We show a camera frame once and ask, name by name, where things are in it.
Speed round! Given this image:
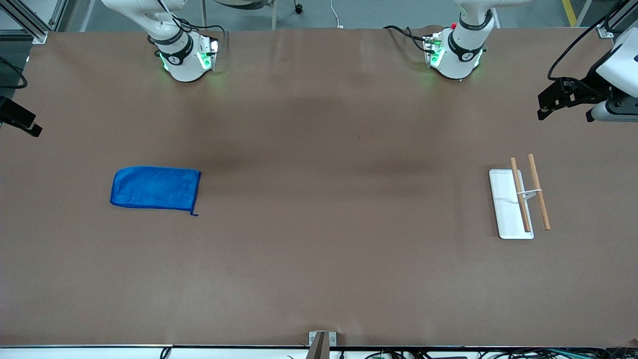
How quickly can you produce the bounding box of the blue microfibre towel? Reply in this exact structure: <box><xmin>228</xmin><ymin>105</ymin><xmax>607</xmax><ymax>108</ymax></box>
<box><xmin>110</xmin><ymin>166</ymin><xmax>201</xmax><ymax>217</ymax></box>

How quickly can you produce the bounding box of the grey chair base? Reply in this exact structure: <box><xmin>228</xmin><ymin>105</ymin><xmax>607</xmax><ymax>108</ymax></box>
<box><xmin>199</xmin><ymin>0</ymin><xmax>305</xmax><ymax>30</ymax></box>

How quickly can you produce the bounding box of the aluminium frame profile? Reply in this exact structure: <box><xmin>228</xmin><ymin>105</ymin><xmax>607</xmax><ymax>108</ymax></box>
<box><xmin>0</xmin><ymin>0</ymin><xmax>68</xmax><ymax>44</ymax></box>
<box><xmin>596</xmin><ymin>0</ymin><xmax>638</xmax><ymax>39</ymax></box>

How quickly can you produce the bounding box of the black left arm base cable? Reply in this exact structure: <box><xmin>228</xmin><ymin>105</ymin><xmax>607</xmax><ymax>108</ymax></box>
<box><xmin>383</xmin><ymin>25</ymin><xmax>432</xmax><ymax>54</ymax></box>

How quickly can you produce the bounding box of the black arm base cable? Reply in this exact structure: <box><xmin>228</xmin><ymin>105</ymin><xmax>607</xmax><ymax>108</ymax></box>
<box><xmin>177</xmin><ymin>19</ymin><xmax>229</xmax><ymax>48</ymax></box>
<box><xmin>383</xmin><ymin>25</ymin><xmax>432</xmax><ymax>54</ymax></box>

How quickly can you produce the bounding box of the black right arm base cable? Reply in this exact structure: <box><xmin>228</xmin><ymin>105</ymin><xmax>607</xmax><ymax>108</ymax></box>
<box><xmin>177</xmin><ymin>19</ymin><xmax>229</xmax><ymax>48</ymax></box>

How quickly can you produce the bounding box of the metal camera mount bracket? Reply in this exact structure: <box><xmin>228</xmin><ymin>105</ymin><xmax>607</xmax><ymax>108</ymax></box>
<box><xmin>305</xmin><ymin>331</ymin><xmax>337</xmax><ymax>359</ymax></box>

